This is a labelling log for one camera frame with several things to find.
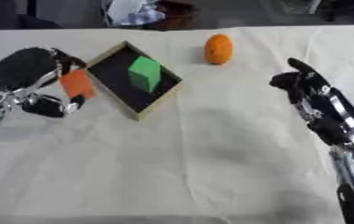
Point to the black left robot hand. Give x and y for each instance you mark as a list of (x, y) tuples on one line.
[(24, 67)]

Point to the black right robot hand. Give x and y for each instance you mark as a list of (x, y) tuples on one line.
[(315, 96)]

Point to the orange block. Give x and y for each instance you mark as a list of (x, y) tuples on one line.
[(76, 83)]

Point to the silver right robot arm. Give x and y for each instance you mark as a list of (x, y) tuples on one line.
[(353, 178)]

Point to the tan box with black inside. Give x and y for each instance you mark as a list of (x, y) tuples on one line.
[(134, 80)]

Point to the orange toy fruit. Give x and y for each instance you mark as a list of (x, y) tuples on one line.
[(218, 49)]

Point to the white crumpled bag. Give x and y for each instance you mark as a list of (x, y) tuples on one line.
[(131, 11)]

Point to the green block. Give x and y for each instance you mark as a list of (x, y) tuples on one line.
[(145, 73)]

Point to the dark brown chair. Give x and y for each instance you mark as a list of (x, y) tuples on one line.
[(172, 14)]

